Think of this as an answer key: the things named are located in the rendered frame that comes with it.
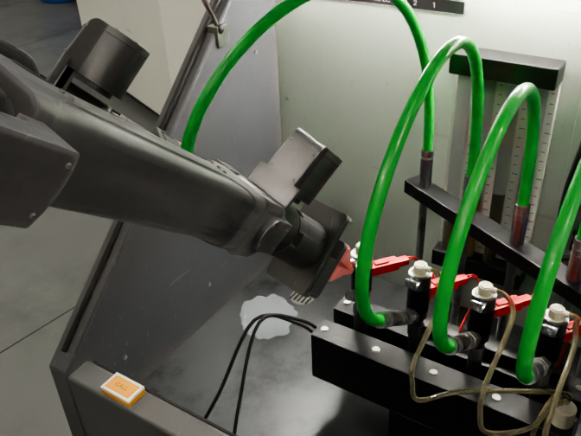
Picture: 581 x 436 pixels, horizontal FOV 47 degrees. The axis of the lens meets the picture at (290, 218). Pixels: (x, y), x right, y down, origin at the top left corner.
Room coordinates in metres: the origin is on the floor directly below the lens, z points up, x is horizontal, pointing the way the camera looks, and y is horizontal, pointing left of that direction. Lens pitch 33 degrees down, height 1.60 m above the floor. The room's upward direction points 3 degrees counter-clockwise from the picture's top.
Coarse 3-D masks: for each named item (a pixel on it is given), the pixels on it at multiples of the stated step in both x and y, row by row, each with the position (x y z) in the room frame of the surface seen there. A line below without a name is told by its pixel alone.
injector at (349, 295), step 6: (354, 258) 0.67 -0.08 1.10; (372, 258) 0.67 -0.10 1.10; (372, 264) 0.67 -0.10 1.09; (354, 270) 0.67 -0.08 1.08; (372, 270) 0.68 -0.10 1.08; (354, 276) 0.67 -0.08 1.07; (354, 282) 0.67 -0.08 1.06; (354, 288) 0.67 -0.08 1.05; (348, 294) 0.65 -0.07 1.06; (354, 294) 0.65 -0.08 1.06; (348, 300) 0.65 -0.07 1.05; (354, 300) 0.66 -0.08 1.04; (354, 306) 0.68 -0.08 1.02; (354, 312) 0.68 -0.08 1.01; (354, 318) 0.68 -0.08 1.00; (360, 318) 0.67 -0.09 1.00; (354, 324) 0.68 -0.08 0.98; (360, 324) 0.67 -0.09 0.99; (366, 324) 0.67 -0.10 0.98; (360, 330) 0.67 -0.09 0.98; (366, 330) 0.68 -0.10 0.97
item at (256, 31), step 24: (288, 0) 0.72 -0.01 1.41; (264, 24) 0.70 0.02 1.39; (408, 24) 0.82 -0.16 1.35; (240, 48) 0.68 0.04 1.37; (216, 72) 0.67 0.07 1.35; (432, 96) 0.84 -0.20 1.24; (192, 120) 0.65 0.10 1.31; (432, 120) 0.84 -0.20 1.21; (192, 144) 0.64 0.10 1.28; (432, 144) 0.84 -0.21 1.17
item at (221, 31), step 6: (204, 0) 0.95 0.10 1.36; (204, 6) 0.95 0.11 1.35; (210, 6) 0.95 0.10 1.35; (210, 12) 0.95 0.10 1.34; (210, 18) 0.96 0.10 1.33; (210, 24) 0.97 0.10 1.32; (216, 24) 0.96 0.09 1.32; (222, 24) 0.97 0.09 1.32; (210, 30) 0.96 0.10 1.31; (216, 30) 0.96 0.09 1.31; (222, 30) 0.96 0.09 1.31; (228, 30) 0.98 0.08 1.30; (216, 36) 0.96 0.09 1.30; (222, 36) 0.97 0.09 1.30; (228, 36) 0.98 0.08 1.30; (216, 42) 0.96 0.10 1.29; (222, 42) 0.96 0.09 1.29; (228, 42) 0.98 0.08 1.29
